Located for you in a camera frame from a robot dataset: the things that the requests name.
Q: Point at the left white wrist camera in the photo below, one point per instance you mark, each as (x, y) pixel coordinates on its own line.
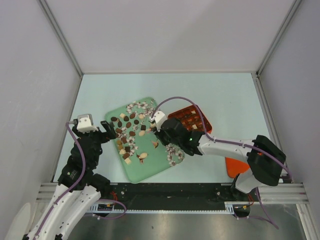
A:
(84, 123)

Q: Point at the white swirl oval chocolate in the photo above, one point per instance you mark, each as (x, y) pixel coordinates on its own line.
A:
(143, 155)

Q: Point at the orange box lid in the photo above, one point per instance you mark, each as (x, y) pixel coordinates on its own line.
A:
(235, 167)

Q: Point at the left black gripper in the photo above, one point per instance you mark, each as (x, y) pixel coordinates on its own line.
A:
(109, 129)

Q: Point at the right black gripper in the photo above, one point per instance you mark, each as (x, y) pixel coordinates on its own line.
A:
(159, 135)

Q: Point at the green floral tray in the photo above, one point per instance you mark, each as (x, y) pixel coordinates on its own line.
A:
(127, 121)

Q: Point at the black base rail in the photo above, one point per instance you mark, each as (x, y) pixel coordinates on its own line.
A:
(172, 196)

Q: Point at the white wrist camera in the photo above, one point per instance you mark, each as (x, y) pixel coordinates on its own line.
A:
(157, 117)
(84, 123)

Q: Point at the brown square chocolate low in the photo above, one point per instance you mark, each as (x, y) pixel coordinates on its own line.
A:
(126, 155)

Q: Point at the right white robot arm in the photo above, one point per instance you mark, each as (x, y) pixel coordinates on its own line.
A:
(265, 160)

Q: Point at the orange chocolate box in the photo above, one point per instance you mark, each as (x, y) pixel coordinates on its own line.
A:
(192, 122)

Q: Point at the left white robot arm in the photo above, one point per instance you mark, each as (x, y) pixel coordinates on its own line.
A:
(78, 187)

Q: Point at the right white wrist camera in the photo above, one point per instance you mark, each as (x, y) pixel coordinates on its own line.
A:
(157, 117)

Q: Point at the white square chocolate low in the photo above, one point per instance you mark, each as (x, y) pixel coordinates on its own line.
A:
(128, 161)

